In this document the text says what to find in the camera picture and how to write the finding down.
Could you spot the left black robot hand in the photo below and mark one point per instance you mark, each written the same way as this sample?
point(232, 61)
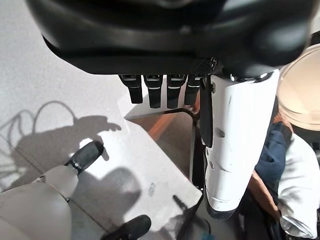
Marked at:
point(162, 37)

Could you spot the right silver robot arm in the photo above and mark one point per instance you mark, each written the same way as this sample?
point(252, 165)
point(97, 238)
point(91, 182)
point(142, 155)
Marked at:
point(300, 175)

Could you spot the left silver robot leg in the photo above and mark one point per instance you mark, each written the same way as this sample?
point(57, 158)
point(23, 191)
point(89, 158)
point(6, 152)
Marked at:
point(37, 200)

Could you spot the round glass washer door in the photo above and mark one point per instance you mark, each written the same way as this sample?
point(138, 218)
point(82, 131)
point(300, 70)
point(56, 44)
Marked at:
point(302, 87)

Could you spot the wicker laundry basket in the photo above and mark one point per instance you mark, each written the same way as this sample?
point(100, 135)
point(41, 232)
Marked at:
point(262, 195)

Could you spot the navy blue garment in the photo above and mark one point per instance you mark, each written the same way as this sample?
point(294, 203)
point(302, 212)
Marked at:
point(270, 155)

